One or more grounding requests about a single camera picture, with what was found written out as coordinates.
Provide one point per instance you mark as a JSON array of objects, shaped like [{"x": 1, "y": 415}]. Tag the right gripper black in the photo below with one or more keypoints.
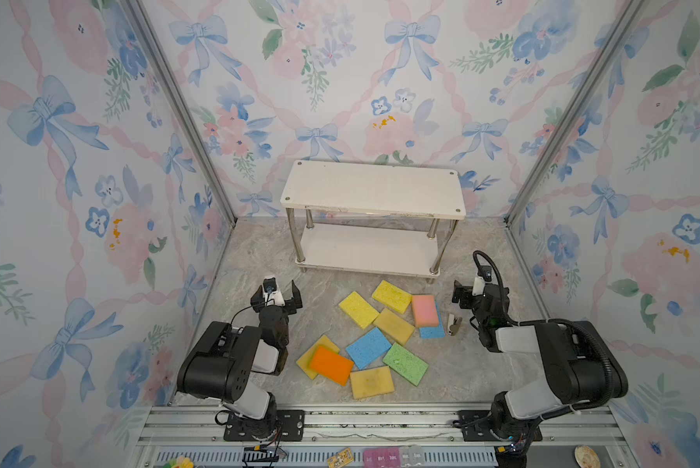
[{"x": 471, "y": 299}]

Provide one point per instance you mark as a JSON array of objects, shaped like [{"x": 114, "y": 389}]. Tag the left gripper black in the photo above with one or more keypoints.
[{"x": 276, "y": 307}]

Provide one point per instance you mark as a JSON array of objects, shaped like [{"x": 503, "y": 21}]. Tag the white two-tier shelf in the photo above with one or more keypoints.
[{"x": 375, "y": 219}]

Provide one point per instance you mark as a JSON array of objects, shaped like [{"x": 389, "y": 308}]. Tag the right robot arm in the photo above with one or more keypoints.
[{"x": 579, "y": 371}]

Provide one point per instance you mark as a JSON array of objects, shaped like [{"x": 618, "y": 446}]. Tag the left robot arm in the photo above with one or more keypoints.
[{"x": 221, "y": 363}]

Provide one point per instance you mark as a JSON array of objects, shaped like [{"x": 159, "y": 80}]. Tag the blue sponge under pink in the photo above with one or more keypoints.
[{"x": 437, "y": 332}]

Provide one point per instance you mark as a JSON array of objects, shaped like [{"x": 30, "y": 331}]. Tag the yellow sponge under orange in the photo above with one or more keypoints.
[{"x": 306, "y": 358}]

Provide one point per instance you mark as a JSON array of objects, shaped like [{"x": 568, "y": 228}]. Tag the yellow sponge upper right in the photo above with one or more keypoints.
[{"x": 392, "y": 297}]

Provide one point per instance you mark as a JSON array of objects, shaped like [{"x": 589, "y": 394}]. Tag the dark yellow sponge centre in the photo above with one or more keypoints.
[{"x": 395, "y": 326}]

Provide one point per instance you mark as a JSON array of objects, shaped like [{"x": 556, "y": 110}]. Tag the yellow sponge upper left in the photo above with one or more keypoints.
[{"x": 359, "y": 310}]

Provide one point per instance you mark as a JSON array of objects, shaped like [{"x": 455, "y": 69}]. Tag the green sponge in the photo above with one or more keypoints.
[{"x": 405, "y": 363}]

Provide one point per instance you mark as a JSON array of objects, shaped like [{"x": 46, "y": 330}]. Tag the blue sponge centre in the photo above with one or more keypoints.
[{"x": 365, "y": 350}]

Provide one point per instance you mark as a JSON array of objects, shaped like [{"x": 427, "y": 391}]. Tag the yellow sponge bottom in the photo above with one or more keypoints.
[{"x": 371, "y": 383}]

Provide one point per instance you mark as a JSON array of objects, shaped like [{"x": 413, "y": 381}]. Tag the yellow patterned card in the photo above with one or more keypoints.
[{"x": 342, "y": 459}]

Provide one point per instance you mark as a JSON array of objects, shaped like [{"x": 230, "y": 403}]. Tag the clear plastic box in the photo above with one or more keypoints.
[{"x": 412, "y": 456}]

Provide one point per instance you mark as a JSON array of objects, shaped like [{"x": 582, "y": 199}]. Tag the pink plastic box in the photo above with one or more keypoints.
[{"x": 385, "y": 457}]

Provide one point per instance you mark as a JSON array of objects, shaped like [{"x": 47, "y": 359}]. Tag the yellow green toy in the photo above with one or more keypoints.
[{"x": 179, "y": 462}]

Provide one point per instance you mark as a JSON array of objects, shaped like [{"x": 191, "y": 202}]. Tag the round patterned disc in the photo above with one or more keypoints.
[{"x": 586, "y": 457}]

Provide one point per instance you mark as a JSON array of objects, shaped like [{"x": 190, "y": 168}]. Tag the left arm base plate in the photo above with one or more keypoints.
[{"x": 283, "y": 425}]

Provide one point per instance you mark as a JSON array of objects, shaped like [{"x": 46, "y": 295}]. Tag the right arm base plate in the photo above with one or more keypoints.
[{"x": 483, "y": 426}]

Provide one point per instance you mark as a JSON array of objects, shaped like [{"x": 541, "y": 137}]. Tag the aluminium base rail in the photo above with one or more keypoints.
[{"x": 191, "y": 431}]

